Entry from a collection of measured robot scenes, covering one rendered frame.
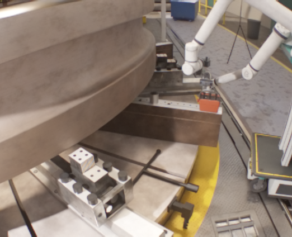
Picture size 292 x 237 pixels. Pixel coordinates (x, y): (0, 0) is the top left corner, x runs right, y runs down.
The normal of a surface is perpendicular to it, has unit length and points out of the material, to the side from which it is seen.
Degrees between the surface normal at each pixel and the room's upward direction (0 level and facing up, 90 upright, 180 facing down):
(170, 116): 90
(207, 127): 90
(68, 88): 62
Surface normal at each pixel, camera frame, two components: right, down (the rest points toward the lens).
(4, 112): 0.62, 0.00
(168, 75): 0.12, 0.51
